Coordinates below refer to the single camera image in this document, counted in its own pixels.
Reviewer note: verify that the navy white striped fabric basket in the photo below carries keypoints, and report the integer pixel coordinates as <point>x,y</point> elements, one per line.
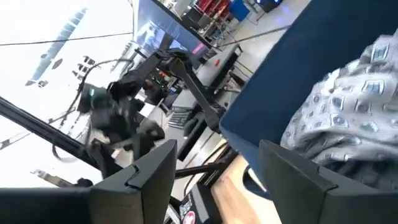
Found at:
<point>280,77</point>

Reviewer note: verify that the blue-screen computer monitor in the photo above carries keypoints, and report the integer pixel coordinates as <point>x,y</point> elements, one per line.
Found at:
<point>164,34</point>

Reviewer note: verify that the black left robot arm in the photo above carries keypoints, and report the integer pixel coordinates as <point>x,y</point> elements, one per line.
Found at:
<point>192,90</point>

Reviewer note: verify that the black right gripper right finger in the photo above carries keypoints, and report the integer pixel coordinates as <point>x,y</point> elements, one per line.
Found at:
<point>311,202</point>

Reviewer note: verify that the grey striped patterned gown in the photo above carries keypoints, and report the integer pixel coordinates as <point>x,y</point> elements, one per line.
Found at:
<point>348,118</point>

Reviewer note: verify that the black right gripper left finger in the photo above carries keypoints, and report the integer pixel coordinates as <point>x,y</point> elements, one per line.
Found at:
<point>109,202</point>

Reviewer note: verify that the grey desk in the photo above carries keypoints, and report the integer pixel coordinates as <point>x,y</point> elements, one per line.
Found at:
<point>211,68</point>

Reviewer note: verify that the red storage bins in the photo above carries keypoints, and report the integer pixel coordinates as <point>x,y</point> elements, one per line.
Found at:
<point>214,6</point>

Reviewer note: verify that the blue storage bin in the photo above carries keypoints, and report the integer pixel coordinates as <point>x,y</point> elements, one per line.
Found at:
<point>239,9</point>

